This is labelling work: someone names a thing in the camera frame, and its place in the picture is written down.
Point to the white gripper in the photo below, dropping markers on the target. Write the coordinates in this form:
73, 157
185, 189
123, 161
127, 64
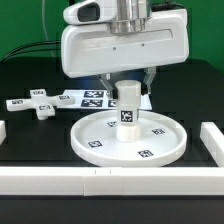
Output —
93, 49

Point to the white round table top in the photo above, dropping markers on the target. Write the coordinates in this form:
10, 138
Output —
162, 141

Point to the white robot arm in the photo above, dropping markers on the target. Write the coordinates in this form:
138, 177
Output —
131, 17

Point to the white marker tag sheet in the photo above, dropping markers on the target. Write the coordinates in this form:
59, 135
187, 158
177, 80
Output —
98, 99

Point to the white cross-shaped table base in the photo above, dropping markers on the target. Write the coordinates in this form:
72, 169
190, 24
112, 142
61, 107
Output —
40, 102

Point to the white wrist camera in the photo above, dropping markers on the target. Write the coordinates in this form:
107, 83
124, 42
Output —
91, 11

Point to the white right rail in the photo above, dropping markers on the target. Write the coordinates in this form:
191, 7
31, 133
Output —
213, 140

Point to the white rail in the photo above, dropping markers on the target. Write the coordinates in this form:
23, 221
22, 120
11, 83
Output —
2, 131
111, 181
213, 140

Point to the white left rail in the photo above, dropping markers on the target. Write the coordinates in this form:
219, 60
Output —
2, 131

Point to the white front rail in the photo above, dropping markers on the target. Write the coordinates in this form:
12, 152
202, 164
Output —
111, 181

